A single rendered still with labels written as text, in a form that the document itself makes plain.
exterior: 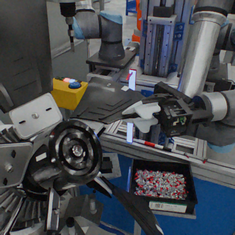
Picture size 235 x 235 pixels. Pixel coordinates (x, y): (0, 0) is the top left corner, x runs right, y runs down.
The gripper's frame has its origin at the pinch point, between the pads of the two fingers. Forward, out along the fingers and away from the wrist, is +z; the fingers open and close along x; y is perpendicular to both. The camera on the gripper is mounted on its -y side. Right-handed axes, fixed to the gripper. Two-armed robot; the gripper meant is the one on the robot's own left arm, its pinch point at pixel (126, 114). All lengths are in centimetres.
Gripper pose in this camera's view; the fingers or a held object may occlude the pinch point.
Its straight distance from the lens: 57.1
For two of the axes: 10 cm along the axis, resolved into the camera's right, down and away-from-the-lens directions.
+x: -0.3, 7.5, 6.6
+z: -9.7, 1.4, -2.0
